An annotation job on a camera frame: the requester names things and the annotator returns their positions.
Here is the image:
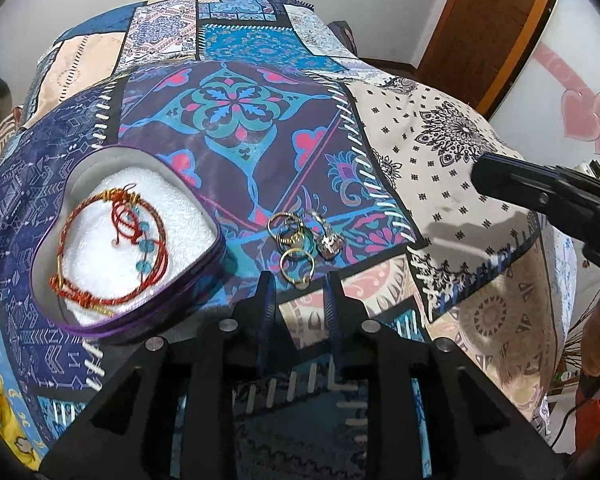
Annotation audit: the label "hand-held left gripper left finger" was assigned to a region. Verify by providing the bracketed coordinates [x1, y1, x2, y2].
[39, 271, 287, 480]

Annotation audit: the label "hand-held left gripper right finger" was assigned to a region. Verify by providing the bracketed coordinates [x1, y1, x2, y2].
[322, 271, 567, 480]

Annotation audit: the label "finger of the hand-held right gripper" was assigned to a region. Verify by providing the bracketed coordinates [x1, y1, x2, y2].
[471, 151, 588, 233]

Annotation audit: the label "large gold ring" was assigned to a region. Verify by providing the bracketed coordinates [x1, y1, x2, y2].
[279, 247, 314, 289]

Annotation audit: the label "purple heart-shaped jewelry box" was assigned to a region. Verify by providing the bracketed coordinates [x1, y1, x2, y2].
[30, 146, 227, 338]

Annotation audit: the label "silver charm pendant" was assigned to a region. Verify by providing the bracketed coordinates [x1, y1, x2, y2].
[317, 231, 344, 262]

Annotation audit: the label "white cabinet with pink hearts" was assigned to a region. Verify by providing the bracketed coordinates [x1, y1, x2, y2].
[486, 0, 600, 177]

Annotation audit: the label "white foam pad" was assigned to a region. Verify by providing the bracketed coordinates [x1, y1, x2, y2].
[55, 169, 221, 326]

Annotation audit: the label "dry brown twigs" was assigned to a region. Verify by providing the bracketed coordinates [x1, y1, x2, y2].
[554, 300, 598, 397]

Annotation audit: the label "brown wooden door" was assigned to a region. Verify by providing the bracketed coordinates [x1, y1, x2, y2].
[416, 0, 567, 122]

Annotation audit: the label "patchwork printed blanket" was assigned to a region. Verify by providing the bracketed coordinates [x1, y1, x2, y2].
[0, 0, 579, 480]

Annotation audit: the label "orange clothing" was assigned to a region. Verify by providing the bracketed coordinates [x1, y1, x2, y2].
[572, 375, 600, 461]

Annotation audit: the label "red gold thread bangle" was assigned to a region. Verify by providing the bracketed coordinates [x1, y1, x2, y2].
[50, 187, 170, 318]

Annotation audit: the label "yellow cartoon print cloth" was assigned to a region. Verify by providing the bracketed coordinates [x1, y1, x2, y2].
[0, 296, 47, 472]

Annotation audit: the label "silver grey ring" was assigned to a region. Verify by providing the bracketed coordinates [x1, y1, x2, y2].
[275, 226, 308, 252]

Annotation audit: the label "small gold hoop ring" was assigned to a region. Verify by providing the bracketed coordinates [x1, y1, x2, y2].
[268, 211, 294, 237]

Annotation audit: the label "red cord blue bead bracelet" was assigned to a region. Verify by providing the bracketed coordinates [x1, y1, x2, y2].
[111, 199, 170, 273]

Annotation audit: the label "black cable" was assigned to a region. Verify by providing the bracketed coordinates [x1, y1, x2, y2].
[549, 394, 588, 450]

